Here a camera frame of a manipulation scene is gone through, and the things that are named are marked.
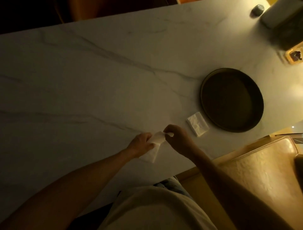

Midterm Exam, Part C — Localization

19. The white rounded container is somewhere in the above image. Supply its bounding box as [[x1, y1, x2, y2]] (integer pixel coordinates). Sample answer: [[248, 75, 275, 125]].
[[259, 0, 299, 29]]

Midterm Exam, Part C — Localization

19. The person's left forearm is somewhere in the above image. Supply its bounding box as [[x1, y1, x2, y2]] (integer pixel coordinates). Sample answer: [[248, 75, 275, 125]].
[[0, 149, 137, 230]]

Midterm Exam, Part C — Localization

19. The small grey round cap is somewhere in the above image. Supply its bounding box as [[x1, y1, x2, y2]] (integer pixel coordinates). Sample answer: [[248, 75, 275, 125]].
[[251, 4, 265, 17]]

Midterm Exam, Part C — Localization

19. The dark rectangular box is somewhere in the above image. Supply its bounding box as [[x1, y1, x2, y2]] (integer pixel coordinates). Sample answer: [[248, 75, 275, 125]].
[[272, 9, 303, 51]]

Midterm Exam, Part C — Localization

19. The person's right forearm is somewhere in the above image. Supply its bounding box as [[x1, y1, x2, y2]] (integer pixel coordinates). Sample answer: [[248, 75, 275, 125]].
[[192, 150, 294, 230]]

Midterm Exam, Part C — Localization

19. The beige shirt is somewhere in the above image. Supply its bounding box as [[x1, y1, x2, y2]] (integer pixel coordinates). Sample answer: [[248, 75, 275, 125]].
[[98, 186, 217, 230]]

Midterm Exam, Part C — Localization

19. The grey metal bar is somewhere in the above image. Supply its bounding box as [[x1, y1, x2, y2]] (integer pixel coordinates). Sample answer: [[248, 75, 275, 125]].
[[274, 132, 303, 143]]

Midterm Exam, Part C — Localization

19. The gold framed small object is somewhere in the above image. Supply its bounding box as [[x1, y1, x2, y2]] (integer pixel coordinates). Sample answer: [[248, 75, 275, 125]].
[[285, 46, 303, 65]]

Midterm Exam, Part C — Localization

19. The person's right hand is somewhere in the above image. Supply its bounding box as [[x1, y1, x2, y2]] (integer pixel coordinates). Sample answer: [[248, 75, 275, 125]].
[[163, 124, 202, 162]]

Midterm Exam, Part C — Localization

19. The round dark tray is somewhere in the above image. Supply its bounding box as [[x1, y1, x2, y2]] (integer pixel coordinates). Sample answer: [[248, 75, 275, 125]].
[[200, 68, 264, 133]]

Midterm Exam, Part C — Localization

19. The person's left hand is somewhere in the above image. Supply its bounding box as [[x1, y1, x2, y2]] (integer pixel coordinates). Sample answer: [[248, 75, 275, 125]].
[[125, 132, 157, 159]]

